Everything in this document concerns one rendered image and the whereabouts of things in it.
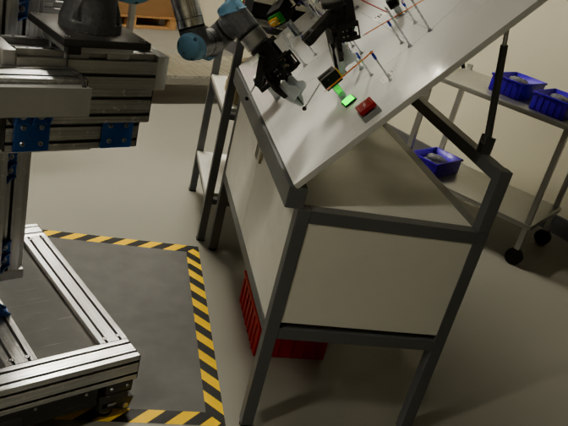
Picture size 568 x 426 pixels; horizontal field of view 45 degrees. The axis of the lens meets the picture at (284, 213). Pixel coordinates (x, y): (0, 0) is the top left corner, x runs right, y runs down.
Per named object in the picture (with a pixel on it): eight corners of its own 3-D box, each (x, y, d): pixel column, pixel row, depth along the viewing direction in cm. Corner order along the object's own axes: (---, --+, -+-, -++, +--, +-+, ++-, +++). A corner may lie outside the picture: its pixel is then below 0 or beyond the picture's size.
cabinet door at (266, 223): (262, 318, 211) (292, 203, 195) (239, 232, 259) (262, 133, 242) (270, 319, 212) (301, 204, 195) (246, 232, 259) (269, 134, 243)
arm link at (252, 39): (236, 45, 201) (252, 34, 206) (246, 57, 201) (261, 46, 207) (249, 31, 195) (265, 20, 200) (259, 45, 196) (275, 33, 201)
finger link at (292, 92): (307, 103, 200) (286, 77, 198) (294, 111, 204) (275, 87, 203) (312, 98, 202) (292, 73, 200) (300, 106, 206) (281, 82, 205)
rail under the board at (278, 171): (284, 207, 190) (289, 186, 187) (232, 81, 293) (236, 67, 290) (303, 210, 192) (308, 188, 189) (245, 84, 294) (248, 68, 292)
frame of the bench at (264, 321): (239, 428, 224) (297, 209, 191) (207, 246, 327) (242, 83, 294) (408, 434, 240) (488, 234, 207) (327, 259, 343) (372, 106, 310)
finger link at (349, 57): (362, 73, 201) (355, 40, 198) (342, 79, 200) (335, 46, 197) (358, 72, 204) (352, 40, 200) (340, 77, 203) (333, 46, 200)
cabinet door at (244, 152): (240, 232, 259) (263, 133, 243) (224, 172, 307) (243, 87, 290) (246, 232, 260) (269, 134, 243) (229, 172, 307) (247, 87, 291)
